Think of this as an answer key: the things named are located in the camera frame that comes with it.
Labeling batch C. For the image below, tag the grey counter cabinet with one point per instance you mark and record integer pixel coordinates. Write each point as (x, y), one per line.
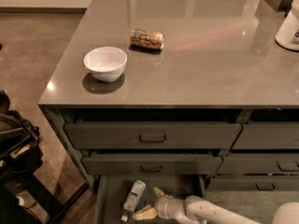
(218, 55)

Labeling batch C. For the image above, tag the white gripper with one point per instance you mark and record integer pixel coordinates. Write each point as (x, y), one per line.
(163, 203)

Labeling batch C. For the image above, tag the middle right grey drawer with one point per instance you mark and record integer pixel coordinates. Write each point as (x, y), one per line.
(259, 164)

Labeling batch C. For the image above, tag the top left grey drawer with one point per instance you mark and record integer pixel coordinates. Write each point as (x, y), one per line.
(153, 129)

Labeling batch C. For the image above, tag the patterned snack can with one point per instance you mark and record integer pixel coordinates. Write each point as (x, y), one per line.
(147, 39)

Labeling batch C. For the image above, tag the middle left grey drawer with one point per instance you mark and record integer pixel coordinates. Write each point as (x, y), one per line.
(180, 162)

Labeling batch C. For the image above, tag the white ceramic bowl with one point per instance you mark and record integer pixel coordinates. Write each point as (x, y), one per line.
(106, 64)

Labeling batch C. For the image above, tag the open bottom left drawer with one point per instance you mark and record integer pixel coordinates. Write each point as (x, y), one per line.
(114, 189)

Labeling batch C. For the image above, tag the top right grey drawer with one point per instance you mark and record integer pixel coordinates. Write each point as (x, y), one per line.
(270, 129)

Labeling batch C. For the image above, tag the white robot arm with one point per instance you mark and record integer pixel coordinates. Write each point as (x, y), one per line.
(196, 210)

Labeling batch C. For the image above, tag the white wipes canister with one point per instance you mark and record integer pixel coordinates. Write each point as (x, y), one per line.
(288, 33)

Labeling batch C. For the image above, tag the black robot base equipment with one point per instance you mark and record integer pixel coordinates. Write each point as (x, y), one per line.
(20, 156)

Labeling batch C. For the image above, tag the bottom right grey drawer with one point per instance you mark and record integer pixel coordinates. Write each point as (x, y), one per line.
(254, 183)

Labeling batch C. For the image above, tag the grey drawer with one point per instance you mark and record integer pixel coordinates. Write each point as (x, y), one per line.
(180, 162)
(254, 183)
(259, 164)
(153, 129)
(270, 129)

